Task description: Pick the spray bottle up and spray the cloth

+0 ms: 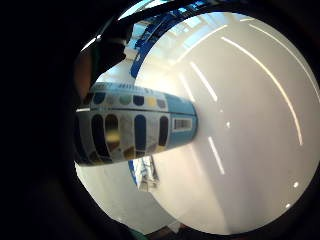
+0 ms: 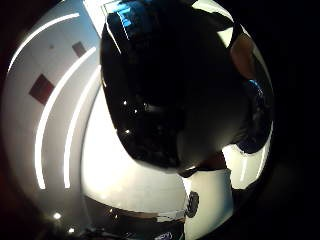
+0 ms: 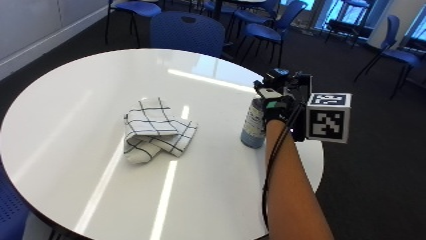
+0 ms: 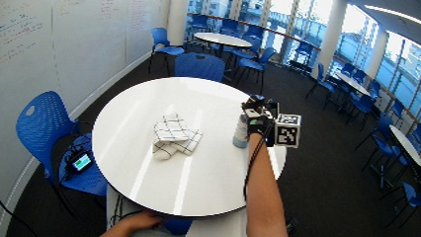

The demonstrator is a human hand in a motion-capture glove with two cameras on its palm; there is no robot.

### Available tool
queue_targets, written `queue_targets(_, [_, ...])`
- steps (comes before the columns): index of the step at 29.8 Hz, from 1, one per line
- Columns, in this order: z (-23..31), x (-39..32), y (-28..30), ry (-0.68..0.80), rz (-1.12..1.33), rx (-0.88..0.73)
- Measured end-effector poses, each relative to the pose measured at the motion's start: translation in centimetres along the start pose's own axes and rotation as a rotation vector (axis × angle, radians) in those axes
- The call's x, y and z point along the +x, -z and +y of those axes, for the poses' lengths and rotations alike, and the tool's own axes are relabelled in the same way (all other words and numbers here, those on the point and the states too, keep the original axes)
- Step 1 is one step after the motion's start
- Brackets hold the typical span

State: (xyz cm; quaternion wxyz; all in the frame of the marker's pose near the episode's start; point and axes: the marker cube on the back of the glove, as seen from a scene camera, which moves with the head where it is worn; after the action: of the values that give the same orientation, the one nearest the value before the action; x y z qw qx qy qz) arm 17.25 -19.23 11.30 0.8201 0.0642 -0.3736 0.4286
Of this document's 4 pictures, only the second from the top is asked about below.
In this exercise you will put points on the long white ceiling light strip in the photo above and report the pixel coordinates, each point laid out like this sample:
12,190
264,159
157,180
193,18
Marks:
40,31
50,110
75,123

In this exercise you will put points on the small red ceiling panel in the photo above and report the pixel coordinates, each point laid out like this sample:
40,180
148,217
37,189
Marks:
79,49

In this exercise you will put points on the glossy black round object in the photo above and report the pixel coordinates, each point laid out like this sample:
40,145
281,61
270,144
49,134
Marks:
143,83

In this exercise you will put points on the round ceiling spot lamp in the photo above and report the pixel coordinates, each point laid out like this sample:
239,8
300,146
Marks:
57,215
71,230

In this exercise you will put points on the large red ceiling panel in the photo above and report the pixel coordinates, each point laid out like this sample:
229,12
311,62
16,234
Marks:
41,89

